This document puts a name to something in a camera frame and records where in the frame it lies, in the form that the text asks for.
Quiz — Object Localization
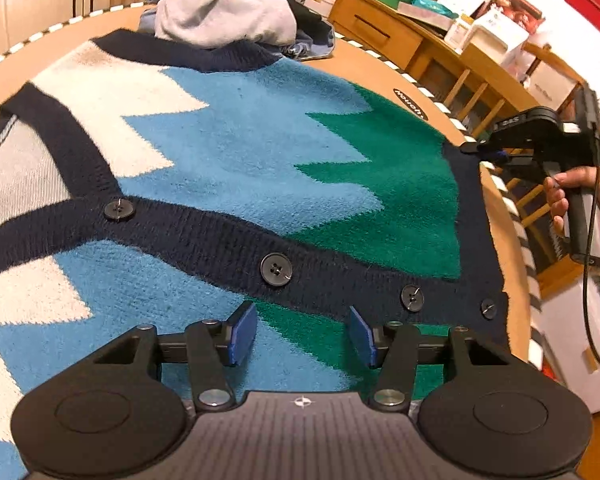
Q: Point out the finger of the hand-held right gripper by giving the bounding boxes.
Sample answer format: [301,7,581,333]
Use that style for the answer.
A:
[460,137,506,156]
[479,152,536,175]

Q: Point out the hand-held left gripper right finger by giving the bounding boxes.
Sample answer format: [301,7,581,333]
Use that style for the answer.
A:
[349,305,523,408]

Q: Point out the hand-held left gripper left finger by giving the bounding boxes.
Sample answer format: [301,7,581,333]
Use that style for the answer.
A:
[94,301,258,412]

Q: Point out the zigzag knit button cardigan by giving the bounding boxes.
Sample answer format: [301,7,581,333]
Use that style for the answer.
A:
[0,30,511,480]

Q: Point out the pile of grey blue clothes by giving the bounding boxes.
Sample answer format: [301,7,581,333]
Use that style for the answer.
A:
[139,0,337,61]

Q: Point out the person's right hand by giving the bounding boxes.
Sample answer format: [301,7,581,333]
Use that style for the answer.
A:
[545,165,600,251]

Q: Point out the black oval table sticker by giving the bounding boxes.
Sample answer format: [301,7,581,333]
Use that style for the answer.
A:
[392,86,426,120]

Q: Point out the white boxes on sideboard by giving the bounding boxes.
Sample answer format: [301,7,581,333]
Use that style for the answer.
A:
[467,12,528,66]

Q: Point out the box with picture print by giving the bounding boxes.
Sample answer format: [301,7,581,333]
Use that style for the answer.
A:
[485,0,546,36]

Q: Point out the teal flat box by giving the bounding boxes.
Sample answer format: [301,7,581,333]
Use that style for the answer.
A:
[397,0,461,31]

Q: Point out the wooden sideboard with drawer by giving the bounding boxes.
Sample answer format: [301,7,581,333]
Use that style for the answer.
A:
[328,0,581,141]

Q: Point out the dark navy garment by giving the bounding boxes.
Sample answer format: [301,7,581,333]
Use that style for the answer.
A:
[267,0,331,46]

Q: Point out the grey hoodie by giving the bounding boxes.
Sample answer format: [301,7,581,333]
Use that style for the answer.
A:
[150,0,298,50]

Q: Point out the white wardrobe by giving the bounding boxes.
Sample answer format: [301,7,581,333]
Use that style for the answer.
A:
[0,0,153,63]

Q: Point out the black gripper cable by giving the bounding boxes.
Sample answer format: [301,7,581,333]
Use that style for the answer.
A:
[580,85,600,378]

